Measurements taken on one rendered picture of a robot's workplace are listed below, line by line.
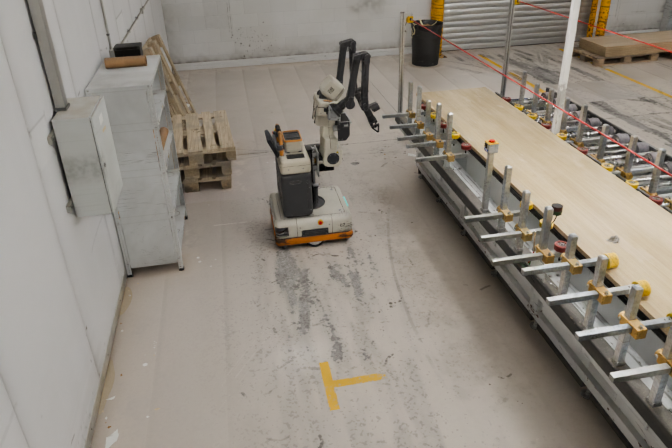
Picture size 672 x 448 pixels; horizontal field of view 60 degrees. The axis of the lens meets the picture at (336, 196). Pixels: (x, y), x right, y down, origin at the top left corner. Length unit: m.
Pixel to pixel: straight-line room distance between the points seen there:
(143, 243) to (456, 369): 2.54
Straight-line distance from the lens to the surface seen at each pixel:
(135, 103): 4.33
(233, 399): 3.75
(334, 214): 4.91
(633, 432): 3.60
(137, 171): 4.51
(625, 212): 3.99
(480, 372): 3.91
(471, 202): 4.27
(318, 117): 4.73
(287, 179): 4.69
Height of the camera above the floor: 2.68
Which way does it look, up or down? 27 degrees down
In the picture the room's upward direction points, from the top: 2 degrees counter-clockwise
